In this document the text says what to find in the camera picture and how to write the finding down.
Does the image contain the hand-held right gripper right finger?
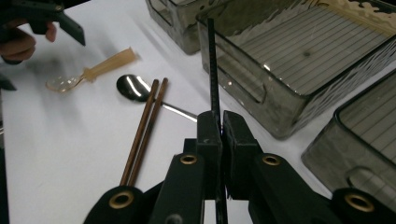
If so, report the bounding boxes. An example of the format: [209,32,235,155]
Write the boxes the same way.
[222,110,262,200]

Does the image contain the beige handle clear spoon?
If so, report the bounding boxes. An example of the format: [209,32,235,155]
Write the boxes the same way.
[46,47,138,93]

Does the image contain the gray transparent plastic bin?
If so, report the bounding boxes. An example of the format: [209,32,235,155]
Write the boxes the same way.
[301,70,396,213]
[145,0,219,56]
[196,0,396,140]

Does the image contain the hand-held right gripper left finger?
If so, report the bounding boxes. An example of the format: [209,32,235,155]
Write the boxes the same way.
[196,110,223,200]

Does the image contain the metal spoon with dark handle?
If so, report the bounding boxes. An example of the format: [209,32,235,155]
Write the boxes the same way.
[116,74,199,123]

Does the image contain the black chopstick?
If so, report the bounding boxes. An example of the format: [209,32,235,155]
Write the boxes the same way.
[206,17,229,224]

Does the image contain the brown wooden chopstick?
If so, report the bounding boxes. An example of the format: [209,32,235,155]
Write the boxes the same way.
[120,78,161,187]
[127,77,170,188]

